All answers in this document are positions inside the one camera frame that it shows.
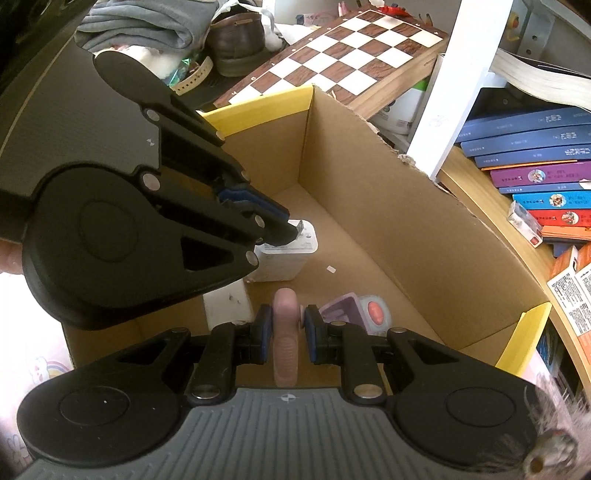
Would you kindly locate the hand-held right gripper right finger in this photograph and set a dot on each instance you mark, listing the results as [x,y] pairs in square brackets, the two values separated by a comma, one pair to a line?
[313,332]

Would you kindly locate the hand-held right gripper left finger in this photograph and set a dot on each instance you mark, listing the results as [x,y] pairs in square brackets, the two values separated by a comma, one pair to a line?
[262,332]

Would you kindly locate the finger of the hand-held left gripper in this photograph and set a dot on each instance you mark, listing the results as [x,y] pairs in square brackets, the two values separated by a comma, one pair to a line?
[258,205]
[272,233]

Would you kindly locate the pink correction tape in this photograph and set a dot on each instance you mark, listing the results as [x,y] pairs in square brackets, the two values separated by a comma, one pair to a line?
[287,350]

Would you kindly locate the white plug charger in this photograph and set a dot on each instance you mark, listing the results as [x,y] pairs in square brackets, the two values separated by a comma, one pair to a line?
[286,263]

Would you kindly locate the white rectangular eraser block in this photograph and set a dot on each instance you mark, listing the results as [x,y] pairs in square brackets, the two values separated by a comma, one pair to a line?
[228,307]

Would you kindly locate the grey purple toy car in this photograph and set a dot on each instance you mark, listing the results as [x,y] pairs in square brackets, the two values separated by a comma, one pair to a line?
[351,309]

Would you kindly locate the yellow cardboard box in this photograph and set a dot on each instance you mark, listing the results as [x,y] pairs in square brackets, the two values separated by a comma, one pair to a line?
[392,230]

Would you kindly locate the white green-labelled container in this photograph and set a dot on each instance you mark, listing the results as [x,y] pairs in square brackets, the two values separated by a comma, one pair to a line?
[401,110]

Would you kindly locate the brown leather shoe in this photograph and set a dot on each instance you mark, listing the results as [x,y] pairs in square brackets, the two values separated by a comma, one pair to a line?
[235,41]

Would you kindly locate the wooden chessboard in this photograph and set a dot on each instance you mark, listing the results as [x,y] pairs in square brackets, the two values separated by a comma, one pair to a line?
[351,50]

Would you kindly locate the grey folded cloth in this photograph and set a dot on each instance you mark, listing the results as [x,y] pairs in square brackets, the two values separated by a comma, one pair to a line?
[138,23]

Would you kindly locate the small white red box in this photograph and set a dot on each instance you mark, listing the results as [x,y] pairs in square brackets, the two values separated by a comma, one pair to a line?
[524,224]

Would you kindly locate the white wooden bookshelf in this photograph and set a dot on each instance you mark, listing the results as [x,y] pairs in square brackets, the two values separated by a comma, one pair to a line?
[461,69]

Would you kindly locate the fuzzy sleeve with metal button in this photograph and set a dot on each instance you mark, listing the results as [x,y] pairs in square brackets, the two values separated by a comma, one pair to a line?
[558,429]

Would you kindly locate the row of colourful books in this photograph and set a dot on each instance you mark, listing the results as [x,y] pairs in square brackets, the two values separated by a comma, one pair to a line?
[535,157]

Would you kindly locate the thick white-paged book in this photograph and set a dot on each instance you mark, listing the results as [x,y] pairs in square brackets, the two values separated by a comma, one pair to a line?
[545,74]

